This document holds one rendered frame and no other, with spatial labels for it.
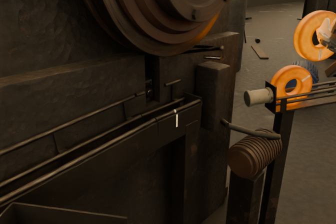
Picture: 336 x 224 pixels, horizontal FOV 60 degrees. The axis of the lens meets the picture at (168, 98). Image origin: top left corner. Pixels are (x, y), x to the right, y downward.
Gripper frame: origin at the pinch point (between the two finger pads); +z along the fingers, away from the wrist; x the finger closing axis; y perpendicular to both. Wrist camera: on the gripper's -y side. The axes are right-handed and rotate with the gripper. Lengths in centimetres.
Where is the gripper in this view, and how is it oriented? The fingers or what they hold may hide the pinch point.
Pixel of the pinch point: (320, 30)
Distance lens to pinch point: 104.3
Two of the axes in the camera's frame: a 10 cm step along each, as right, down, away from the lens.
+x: -9.8, 0.7, -1.6
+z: -1.7, -6.1, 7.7
